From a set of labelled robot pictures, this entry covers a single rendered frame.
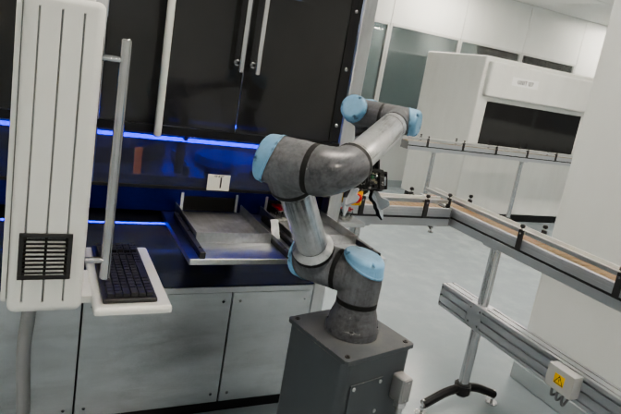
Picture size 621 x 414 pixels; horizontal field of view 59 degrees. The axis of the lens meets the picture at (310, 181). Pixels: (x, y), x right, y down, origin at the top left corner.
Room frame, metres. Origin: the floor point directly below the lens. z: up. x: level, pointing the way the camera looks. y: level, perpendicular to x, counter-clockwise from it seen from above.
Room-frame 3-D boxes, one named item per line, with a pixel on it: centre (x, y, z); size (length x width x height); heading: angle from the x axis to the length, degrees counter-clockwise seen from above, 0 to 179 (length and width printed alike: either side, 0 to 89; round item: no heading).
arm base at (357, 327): (1.43, -0.18, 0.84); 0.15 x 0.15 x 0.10
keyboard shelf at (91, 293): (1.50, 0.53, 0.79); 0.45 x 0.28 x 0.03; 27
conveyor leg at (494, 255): (2.42, -0.89, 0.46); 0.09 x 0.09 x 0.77; 27
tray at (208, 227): (1.89, 0.29, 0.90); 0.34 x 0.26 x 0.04; 27
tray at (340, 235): (2.04, -0.01, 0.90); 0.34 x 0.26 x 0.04; 27
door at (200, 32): (1.89, 0.51, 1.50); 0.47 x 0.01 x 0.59; 117
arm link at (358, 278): (1.44, -0.18, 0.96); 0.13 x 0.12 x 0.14; 65
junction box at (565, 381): (1.92, -1.07, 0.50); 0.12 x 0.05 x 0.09; 27
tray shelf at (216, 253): (1.90, 0.11, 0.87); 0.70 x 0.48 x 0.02; 117
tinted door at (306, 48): (2.10, 0.11, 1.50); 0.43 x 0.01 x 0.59; 117
